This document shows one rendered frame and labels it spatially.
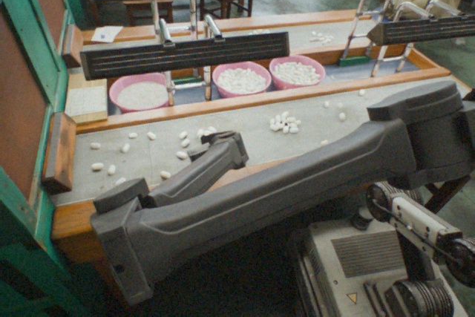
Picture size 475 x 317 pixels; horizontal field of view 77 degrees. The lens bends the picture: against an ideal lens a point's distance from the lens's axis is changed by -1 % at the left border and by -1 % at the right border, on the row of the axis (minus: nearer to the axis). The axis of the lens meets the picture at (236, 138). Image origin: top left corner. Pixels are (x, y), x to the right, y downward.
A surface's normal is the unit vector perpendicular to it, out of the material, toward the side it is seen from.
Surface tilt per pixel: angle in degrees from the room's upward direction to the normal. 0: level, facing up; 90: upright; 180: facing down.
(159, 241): 49
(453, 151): 54
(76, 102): 0
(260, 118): 0
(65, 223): 0
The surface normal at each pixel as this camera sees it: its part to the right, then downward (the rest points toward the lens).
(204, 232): 0.19, 0.07
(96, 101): 0.06, -0.71
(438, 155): -0.39, 0.26
